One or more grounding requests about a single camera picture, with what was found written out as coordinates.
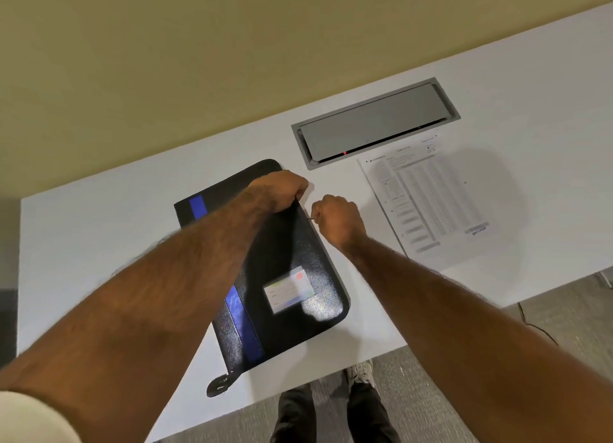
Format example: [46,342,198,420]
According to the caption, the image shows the person's right hand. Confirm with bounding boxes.
[310,195,368,253]

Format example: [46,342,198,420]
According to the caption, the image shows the person's white sleeve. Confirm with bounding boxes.
[0,390,83,443]

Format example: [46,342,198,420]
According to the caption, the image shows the black floor cable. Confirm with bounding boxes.
[516,302,560,348]

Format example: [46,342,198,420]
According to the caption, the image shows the black zippered document folder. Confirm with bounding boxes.
[173,159,351,398]

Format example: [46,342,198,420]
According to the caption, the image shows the person's black trousers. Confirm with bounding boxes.
[269,381,401,443]

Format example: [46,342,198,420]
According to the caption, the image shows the person's left hand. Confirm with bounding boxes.
[247,170,309,214]

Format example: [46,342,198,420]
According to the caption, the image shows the grey desk cable hatch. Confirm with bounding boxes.
[291,77,461,171]

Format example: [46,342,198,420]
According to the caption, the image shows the printed paper sheet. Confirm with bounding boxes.
[358,138,499,258]

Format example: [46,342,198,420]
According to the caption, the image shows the person's grey shoe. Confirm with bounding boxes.
[345,360,375,389]

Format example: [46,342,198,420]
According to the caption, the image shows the white label card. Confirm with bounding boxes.
[263,267,316,314]

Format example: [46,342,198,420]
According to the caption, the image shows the person's right forearm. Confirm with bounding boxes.
[341,235,613,443]

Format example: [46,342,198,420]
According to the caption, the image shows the person's left forearm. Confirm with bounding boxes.
[0,189,275,443]

